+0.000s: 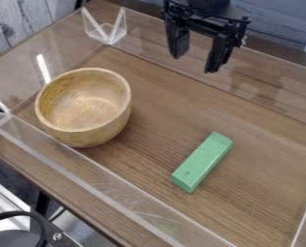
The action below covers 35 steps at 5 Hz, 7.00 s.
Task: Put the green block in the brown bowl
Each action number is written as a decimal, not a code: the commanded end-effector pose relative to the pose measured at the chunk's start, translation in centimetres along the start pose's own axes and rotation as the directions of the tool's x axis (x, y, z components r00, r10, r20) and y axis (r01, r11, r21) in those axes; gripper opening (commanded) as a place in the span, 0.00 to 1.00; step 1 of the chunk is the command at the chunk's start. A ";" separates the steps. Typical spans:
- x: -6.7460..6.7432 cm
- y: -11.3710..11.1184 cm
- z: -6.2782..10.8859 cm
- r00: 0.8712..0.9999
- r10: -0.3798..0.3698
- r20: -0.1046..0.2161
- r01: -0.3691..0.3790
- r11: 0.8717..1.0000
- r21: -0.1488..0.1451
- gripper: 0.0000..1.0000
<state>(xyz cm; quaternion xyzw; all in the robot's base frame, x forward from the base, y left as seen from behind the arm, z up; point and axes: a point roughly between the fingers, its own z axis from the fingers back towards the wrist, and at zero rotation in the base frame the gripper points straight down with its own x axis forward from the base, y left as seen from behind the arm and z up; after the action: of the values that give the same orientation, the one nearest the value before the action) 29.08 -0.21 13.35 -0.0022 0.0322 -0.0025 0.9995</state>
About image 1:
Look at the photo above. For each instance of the clear acrylic tray walls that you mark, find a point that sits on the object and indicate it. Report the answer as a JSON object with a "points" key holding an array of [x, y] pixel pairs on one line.
{"points": [[117, 186]]}

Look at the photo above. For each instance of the black metal bracket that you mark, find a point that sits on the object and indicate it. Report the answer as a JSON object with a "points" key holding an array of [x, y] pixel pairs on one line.
{"points": [[57, 238]]}

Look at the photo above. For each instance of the green rectangular block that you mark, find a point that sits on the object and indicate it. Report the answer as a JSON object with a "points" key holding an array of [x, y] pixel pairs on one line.
{"points": [[197, 166]]}

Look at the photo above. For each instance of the black table leg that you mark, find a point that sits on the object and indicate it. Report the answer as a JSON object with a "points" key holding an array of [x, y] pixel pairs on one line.
{"points": [[42, 204]]}

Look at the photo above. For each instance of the brown wooden bowl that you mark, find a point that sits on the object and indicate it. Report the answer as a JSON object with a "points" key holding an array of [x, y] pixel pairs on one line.
{"points": [[83, 107]]}

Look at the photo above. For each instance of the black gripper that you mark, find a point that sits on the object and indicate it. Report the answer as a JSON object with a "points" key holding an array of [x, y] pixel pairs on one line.
{"points": [[214, 18]]}

